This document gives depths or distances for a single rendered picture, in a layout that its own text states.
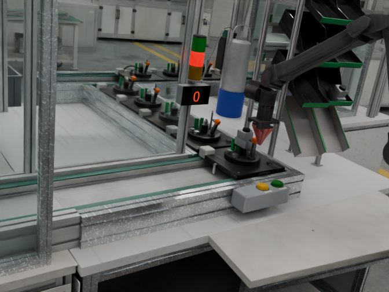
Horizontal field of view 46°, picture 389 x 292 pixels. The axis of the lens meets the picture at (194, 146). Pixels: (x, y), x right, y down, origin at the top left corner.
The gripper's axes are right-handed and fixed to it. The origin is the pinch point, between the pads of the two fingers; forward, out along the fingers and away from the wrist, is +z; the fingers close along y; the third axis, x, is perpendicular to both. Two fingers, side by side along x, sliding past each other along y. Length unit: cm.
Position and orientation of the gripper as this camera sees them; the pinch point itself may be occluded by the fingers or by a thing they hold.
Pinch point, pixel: (259, 142)
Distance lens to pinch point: 171.3
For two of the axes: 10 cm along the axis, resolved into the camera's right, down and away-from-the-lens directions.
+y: -8.1, 1.0, -5.8
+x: 5.8, 3.5, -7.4
